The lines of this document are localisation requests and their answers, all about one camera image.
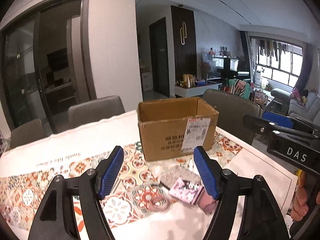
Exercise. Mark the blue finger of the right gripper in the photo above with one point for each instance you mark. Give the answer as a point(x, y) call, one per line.
point(265, 127)
point(277, 119)

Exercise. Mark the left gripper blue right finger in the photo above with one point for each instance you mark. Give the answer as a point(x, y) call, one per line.
point(261, 216)

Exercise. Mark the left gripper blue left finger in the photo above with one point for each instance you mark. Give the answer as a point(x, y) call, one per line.
point(55, 216)

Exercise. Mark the pink cartoon tissue pack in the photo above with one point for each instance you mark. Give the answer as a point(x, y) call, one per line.
point(186, 191)

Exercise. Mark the floral fabric pouch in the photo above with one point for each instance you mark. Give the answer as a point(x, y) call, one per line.
point(168, 179)

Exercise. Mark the pink knitted cloth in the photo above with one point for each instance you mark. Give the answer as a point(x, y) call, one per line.
point(206, 203)

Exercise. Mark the person right hand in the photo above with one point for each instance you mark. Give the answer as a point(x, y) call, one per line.
point(300, 207)

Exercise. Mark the grey sofa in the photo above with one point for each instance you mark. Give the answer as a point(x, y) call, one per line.
point(307, 108)

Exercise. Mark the coffee table with snacks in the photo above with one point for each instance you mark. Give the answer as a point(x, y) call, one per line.
point(260, 98)

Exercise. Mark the grey dining chair right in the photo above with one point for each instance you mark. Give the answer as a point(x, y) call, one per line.
point(232, 109)

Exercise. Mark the grey dining chair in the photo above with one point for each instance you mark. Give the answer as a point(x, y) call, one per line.
point(29, 132)
point(232, 109)
point(95, 110)

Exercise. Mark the colourful clothes on chair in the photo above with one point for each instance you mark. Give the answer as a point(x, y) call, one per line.
point(236, 87)

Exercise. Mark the black piano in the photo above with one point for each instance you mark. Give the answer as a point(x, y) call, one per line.
point(234, 69)

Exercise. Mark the brown cardboard box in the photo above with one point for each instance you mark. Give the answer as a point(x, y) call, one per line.
point(171, 128)

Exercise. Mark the grey dining chair far left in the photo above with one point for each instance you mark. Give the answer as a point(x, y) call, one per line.
point(29, 132)

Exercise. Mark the white patterned tablecloth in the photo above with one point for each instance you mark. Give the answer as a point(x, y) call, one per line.
point(139, 206)

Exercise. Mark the dark sliding glass door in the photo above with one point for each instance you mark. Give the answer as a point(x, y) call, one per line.
point(45, 64)

